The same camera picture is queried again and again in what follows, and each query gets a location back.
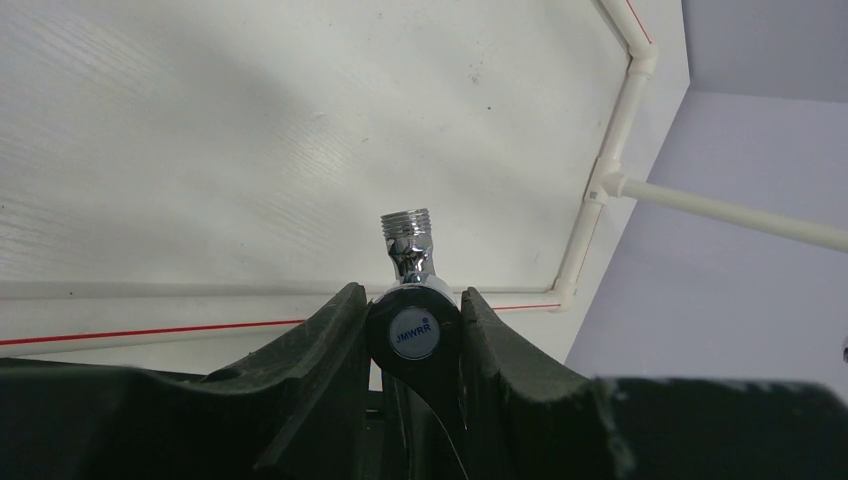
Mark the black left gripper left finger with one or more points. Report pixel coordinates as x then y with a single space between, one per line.
74 421

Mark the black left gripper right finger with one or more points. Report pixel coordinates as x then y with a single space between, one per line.
530 417

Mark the chrome faucet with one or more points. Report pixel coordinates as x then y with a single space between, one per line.
413 330

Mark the white pipe frame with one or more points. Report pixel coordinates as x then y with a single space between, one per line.
191 318

